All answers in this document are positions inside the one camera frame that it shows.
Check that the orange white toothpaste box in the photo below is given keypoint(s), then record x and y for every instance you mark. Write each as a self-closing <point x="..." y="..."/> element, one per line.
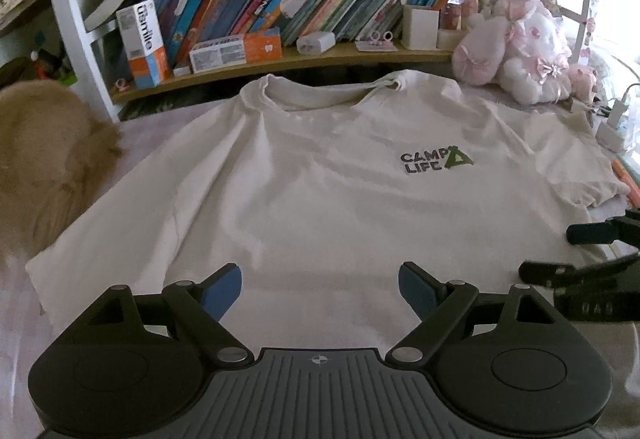
<point x="235" y="50"/>

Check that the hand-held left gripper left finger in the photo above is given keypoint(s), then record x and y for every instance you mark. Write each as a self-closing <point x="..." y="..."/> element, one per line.
<point x="225" y="286"/>

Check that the white bookshelf with wooden boards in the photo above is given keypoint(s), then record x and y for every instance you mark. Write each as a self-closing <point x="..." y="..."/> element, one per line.
<point x="325" y="60"/>

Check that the pink cartoon printed mat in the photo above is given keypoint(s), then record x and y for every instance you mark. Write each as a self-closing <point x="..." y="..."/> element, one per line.
<point x="20" y="319"/>

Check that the small white container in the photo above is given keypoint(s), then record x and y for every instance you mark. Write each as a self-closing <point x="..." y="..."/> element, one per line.
<point x="450" y="39"/>

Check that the small white rounded box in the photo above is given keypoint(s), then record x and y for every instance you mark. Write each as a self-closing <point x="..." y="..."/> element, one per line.
<point x="315" y="42"/>

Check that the salmon pink stick bundle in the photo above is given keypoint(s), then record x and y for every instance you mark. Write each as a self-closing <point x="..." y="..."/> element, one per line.
<point x="627" y="176"/>

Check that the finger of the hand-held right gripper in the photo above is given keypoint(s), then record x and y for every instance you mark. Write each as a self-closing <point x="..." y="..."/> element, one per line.
<point x="550" y="271"/>
<point x="590" y="233"/>

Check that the white orange toothbrush box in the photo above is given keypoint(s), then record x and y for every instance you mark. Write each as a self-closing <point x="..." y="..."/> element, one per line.
<point x="142" y="44"/>

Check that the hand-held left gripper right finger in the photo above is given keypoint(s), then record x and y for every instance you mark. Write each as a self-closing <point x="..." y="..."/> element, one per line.
<point x="412" y="286"/>

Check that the small pink toy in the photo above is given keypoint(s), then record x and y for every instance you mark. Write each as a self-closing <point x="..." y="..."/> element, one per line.
<point x="122" y="83"/>

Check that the white pen holder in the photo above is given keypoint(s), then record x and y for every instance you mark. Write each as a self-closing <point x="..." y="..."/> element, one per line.
<point x="420" y="26"/>

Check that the pink white plush bunny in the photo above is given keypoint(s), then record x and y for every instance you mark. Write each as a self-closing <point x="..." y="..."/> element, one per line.
<point x="530" y="54"/>

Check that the white t-shirt with green logo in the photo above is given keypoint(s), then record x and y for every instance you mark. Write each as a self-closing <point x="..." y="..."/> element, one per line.
<point x="300" y="194"/>

